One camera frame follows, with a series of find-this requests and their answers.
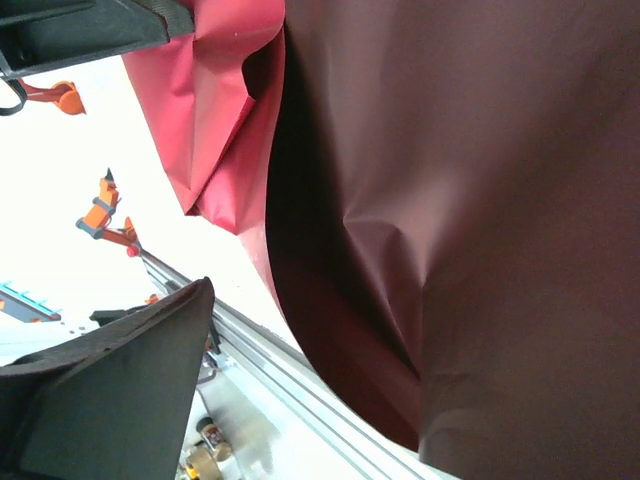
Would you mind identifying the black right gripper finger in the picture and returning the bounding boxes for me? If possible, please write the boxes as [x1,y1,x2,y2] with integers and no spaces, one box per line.
[0,276,216,480]

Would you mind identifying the red wrapping paper sheet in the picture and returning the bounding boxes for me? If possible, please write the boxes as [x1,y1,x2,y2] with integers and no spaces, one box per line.
[122,0,640,480]

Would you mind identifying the brown round object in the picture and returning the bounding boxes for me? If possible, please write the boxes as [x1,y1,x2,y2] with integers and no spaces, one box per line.
[182,415,235,480]

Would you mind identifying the aluminium frame rails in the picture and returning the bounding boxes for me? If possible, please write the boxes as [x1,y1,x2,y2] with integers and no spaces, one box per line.
[139,249,451,480]

